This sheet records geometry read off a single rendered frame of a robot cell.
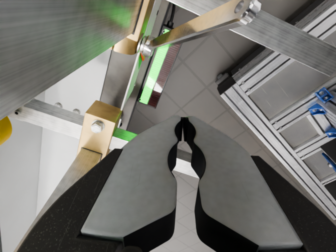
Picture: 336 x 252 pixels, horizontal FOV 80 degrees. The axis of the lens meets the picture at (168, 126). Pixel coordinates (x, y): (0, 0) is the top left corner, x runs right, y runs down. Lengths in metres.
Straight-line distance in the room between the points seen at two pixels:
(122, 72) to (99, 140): 0.16
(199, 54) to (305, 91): 0.53
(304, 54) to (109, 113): 0.28
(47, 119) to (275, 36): 0.35
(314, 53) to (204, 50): 0.88
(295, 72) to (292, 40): 0.79
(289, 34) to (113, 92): 0.34
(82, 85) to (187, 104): 0.78
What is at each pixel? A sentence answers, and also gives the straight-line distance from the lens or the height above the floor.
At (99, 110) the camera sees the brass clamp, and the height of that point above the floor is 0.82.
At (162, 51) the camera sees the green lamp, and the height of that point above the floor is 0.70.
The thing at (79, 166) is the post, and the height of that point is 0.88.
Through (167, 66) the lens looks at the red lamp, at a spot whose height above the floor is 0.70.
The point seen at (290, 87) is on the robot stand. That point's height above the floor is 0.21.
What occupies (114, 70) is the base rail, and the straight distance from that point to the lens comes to 0.45.
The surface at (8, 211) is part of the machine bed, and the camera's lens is 0.79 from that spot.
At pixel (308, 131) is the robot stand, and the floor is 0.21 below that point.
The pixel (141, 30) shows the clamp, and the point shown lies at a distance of 0.25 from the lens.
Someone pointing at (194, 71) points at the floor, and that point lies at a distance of 1.17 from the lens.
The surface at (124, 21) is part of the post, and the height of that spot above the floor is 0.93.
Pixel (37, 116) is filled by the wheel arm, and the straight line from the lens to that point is 0.40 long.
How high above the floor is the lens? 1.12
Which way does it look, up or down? 58 degrees down
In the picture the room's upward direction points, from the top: 175 degrees counter-clockwise
